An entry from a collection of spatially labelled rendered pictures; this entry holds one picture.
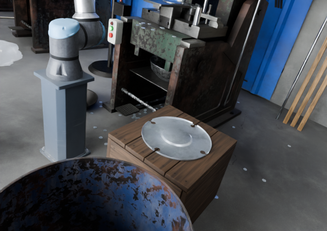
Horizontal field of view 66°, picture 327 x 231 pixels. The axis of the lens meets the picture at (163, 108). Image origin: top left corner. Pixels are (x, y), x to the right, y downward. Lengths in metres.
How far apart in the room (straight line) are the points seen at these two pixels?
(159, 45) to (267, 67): 1.39
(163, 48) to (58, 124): 0.67
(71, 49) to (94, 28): 0.16
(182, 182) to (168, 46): 0.79
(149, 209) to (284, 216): 0.87
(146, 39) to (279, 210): 1.15
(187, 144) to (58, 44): 0.65
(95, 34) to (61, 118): 0.40
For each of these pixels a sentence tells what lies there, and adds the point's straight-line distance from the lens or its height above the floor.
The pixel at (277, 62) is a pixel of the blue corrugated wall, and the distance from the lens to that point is 2.56.
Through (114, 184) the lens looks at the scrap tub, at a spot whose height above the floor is 0.39.
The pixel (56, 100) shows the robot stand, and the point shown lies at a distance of 1.17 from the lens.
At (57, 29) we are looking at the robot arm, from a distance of 1.10.
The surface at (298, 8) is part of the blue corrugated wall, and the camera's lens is 2.50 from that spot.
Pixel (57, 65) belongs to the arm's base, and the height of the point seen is 0.51.
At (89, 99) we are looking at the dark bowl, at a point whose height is 0.02.
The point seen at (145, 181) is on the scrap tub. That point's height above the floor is 0.45.
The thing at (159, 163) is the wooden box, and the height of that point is 0.35.
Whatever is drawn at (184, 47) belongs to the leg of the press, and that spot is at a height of 0.62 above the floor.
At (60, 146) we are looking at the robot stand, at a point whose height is 0.12.
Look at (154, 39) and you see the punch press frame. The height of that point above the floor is 0.58.
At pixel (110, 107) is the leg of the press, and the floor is 0.03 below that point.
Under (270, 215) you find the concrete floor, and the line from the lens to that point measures 1.42.
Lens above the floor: 0.93
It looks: 29 degrees down
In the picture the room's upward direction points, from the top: 12 degrees clockwise
